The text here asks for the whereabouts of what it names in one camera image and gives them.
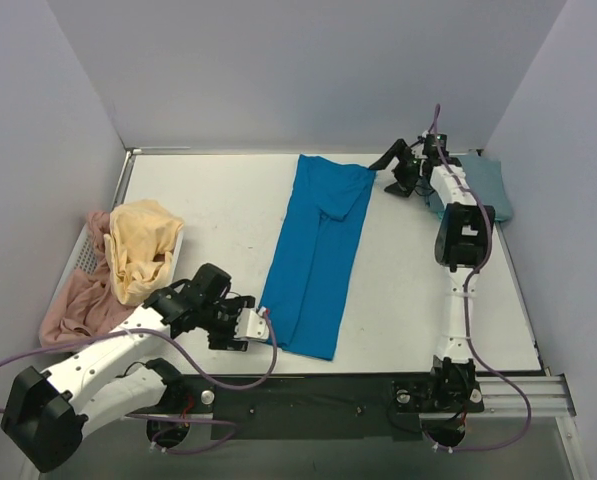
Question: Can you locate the bright blue t shirt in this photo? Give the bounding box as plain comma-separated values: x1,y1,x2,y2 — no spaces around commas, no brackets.
261,155,375,361

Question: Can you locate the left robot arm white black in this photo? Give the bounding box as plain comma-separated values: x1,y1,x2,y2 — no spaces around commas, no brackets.
1,263,270,473

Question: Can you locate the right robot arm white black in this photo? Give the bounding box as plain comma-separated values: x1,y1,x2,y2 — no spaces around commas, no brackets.
370,133,495,409

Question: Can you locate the folded grey-blue t shirt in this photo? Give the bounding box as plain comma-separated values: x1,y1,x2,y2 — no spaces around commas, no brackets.
457,152,513,223

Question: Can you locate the pale yellow t shirt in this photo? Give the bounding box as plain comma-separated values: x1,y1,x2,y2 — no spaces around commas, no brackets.
103,200,184,306

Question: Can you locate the dusty pink t shirt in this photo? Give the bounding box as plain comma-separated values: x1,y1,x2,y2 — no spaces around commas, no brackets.
38,209,134,351

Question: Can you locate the white perforated plastic basket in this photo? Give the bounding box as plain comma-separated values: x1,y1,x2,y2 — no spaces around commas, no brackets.
52,219,187,351

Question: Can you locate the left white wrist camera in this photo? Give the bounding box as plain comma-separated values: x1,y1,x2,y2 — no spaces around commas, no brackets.
234,307,270,342

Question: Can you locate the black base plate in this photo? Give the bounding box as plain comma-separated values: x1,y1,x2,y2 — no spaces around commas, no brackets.
136,373,484,447

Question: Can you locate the aluminium rail frame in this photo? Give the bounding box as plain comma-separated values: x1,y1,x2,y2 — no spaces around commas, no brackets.
36,374,577,421

